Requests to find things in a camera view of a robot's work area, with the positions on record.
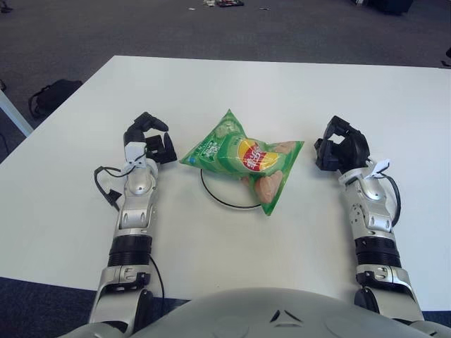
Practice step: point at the white plate with black rim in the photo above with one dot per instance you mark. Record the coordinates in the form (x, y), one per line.
(225, 195)

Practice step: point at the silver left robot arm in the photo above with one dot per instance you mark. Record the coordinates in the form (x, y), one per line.
(135, 211)

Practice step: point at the black backpack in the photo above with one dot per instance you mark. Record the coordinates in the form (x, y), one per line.
(56, 96)

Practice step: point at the black case on floor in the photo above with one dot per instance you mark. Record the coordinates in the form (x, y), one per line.
(387, 5)

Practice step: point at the white wrist mount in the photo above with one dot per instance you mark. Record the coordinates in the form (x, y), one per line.
(135, 151)
(378, 168)

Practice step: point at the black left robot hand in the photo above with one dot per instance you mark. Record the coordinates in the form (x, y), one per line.
(162, 149)

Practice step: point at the green snack chips bag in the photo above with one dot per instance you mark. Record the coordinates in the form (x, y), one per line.
(232, 155)

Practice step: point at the grey robot torso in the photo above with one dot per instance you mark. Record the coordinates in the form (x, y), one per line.
(282, 317)

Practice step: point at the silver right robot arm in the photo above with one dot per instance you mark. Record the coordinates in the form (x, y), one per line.
(377, 218)

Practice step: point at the white left wrist mount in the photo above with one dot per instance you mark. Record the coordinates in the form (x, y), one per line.
(135, 151)

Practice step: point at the white right wrist mount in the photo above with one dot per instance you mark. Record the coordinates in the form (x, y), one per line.
(378, 168)

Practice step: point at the white neighbouring table edge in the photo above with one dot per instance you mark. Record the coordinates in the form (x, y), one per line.
(15, 112)

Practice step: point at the black bag beside person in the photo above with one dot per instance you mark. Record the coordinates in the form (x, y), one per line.
(448, 53)

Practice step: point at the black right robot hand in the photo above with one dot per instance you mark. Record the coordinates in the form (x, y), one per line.
(352, 148)

